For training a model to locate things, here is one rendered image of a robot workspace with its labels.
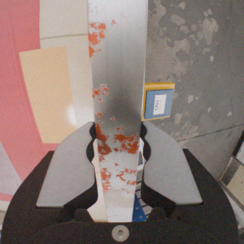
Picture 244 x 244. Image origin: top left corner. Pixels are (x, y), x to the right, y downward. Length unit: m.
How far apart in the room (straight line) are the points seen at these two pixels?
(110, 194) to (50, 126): 0.10
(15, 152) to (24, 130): 0.05
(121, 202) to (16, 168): 0.16
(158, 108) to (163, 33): 1.18
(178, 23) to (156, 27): 0.26
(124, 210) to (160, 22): 1.53
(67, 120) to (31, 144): 0.07
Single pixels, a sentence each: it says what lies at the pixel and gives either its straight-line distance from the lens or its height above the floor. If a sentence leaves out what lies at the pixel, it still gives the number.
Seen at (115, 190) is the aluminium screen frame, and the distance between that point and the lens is 0.18.
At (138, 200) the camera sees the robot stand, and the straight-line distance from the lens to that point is 0.74.
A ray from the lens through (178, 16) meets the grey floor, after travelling 1.71.
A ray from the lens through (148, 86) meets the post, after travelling 0.47.
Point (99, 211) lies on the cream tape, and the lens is 0.30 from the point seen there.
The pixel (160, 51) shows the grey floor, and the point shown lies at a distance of 1.58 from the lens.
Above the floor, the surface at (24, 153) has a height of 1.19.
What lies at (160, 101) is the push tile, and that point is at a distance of 0.49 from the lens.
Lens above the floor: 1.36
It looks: 57 degrees down
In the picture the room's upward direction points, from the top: 148 degrees clockwise
